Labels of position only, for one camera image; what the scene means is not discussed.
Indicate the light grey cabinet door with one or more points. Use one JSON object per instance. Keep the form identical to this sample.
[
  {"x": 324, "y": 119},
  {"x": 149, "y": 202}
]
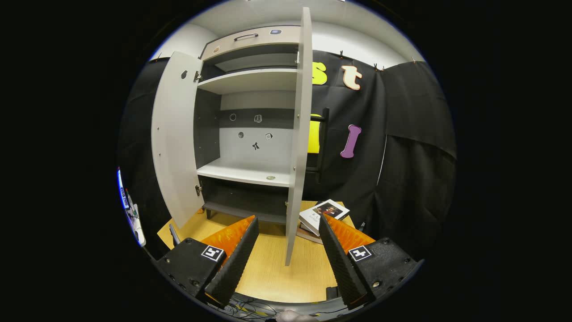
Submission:
[
  {"x": 176, "y": 134},
  {"x": 300, "y": 134}
]

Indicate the thin pale book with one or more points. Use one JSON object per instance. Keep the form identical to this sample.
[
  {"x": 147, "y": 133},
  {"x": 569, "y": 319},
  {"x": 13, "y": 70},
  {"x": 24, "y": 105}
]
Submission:
[{"x": 308, "y": 236}]

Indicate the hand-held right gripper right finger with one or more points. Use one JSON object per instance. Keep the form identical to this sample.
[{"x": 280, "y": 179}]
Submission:
[{"x": 342, "y": 264}]

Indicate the black backdrop cloth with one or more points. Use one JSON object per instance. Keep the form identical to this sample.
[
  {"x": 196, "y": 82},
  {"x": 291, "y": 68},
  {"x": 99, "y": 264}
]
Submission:
[{"x": 415, "y": 156}]

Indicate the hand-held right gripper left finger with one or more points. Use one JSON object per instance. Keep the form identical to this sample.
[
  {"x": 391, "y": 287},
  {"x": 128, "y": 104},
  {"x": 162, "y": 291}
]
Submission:
[{"x": 237, "y": 264}]

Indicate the white photo cover book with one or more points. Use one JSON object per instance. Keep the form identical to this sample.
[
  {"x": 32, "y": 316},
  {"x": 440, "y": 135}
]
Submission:
[{"x": 313, "y": 219}]

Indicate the light grey cabinet drawer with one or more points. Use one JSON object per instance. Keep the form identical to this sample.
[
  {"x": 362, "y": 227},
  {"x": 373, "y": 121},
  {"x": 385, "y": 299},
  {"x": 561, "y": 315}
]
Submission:
[{"x": 268, "y": 42}]

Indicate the grey wooden cabinet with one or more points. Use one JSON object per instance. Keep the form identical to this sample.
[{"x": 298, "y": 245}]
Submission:
[{"x": 250, "y": 80}]

